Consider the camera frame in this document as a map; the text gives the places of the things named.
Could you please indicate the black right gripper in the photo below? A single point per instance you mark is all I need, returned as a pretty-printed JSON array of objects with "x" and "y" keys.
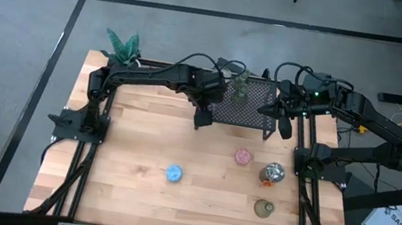
[{"x": 297, "y": 100}]

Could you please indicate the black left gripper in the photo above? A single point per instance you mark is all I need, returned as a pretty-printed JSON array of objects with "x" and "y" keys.
[{"x": 210, "y": 88}]

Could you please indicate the blue patterned candle tin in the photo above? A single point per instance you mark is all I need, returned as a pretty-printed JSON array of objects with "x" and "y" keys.
[{"x": 174, "y": 173}]

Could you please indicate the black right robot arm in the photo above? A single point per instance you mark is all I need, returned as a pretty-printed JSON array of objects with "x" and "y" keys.
[{"x": 381, "y": 122}]

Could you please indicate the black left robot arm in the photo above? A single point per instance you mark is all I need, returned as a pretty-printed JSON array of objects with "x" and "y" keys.
[{"x": 143, "y": 74}]

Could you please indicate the pink patterned candle tin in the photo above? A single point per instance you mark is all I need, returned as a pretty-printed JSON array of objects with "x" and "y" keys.
[{"x": 243, "y": 157}]

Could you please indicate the black mesh riser shelf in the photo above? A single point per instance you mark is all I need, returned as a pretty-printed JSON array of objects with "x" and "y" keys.
[{"x": 252, "y": 112}]

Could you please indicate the snake plant in white pot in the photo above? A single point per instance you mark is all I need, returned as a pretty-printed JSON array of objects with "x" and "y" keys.
[{"x": 125, "y": 48}]

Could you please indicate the black aluminium table frame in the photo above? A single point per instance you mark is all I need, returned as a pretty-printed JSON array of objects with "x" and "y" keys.
[{"x": 299, "y": 221}]

